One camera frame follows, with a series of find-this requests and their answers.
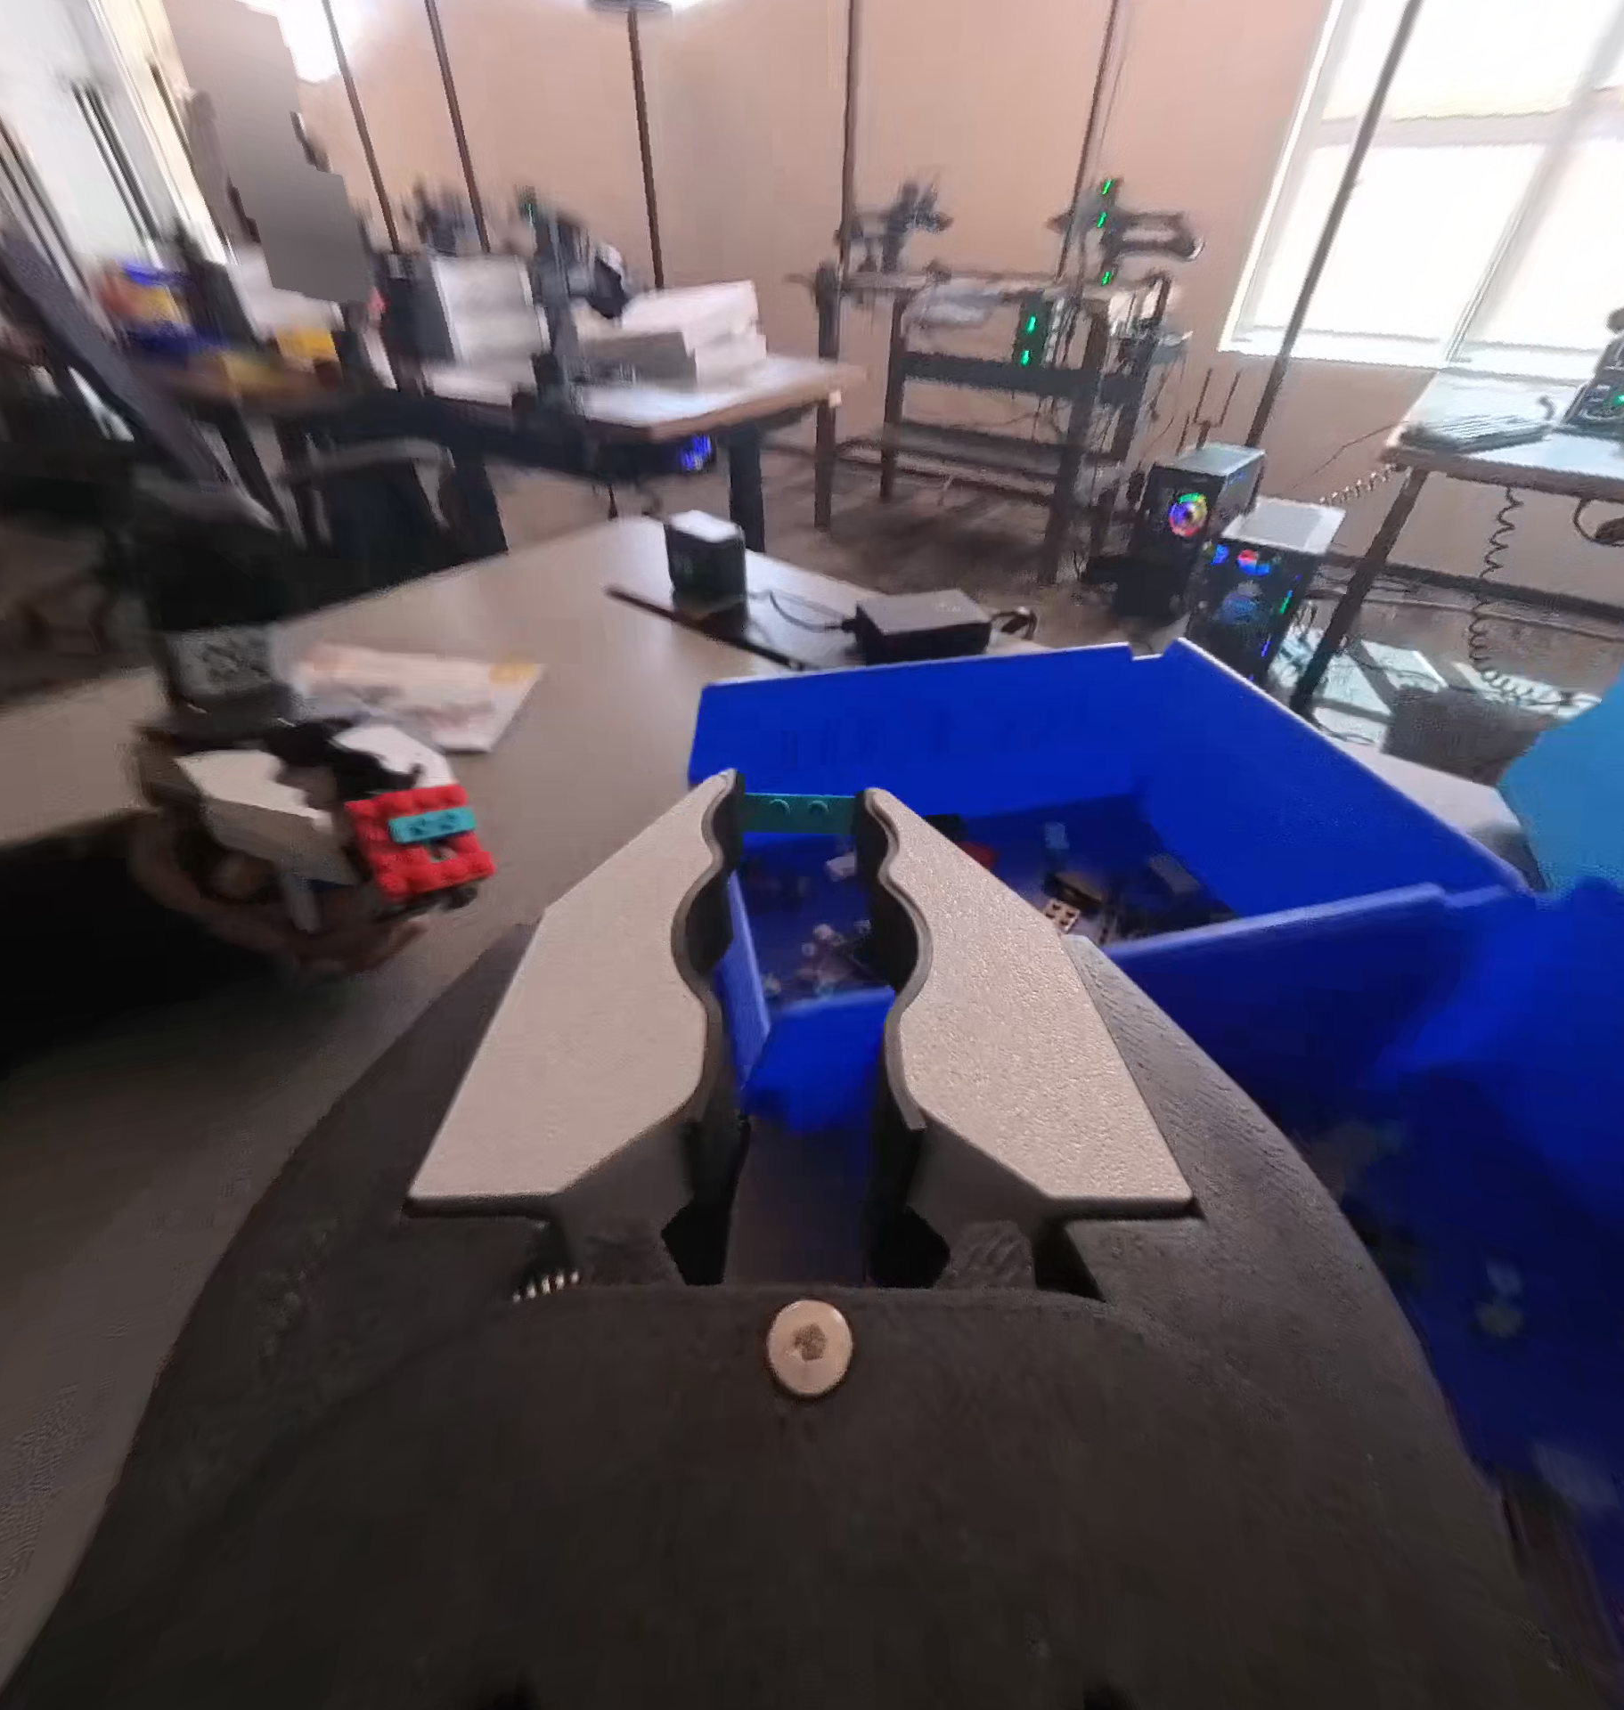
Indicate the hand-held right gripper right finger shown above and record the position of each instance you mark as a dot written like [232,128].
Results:
[1040,1069]

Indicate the pile of mixed toy bricks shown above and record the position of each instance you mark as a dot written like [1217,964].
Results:
[999,882]

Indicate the printed instruction booklet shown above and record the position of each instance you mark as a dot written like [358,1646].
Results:
[412,695]

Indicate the black computer tower with lights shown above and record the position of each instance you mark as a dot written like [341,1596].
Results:
[1200,527]
[1267,588]

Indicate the large window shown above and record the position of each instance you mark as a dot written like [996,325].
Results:
[1494,174]

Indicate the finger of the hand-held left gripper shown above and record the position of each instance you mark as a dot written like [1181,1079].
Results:
[398,754]
[259,815]

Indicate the person's left hand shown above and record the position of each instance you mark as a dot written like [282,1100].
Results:
[225,896]

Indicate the grey side table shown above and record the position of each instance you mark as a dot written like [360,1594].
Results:
[1534,460]

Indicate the black office chair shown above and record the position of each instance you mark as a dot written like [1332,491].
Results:
[385,495]

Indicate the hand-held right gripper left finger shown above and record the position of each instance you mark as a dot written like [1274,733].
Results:
[559,1069]

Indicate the black mesh basket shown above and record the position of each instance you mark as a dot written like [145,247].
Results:
[1467,728]

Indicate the stack of white flat boxes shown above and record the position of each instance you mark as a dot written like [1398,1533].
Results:
[679,335]

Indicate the person's left forearm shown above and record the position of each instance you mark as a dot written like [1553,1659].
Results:
[51,962]

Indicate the metal rig with electronics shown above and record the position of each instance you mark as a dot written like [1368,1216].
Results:
[1026,375]

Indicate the black cube device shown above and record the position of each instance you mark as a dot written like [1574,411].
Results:
[706,554]

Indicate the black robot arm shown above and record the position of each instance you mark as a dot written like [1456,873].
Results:
[572,281]

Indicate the blue plastic bin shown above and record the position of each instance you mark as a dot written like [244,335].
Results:
[1494,1069]
[893,722]

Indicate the black floor lamp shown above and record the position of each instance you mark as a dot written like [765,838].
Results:
[646,134]
[1341,188]

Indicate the dark flat strip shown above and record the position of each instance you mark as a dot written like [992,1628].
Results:
[706,625]

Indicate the teal and black brick assembly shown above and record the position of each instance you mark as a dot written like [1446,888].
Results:
[419,848]

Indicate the black keyboard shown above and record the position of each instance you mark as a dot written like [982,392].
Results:
[1480,430]

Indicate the wooden top work table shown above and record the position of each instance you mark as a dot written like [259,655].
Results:
[706,388]

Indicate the grey desk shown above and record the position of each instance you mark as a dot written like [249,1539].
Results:
[559,628]

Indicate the white and black robot unit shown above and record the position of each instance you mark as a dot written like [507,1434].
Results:
[478,308]

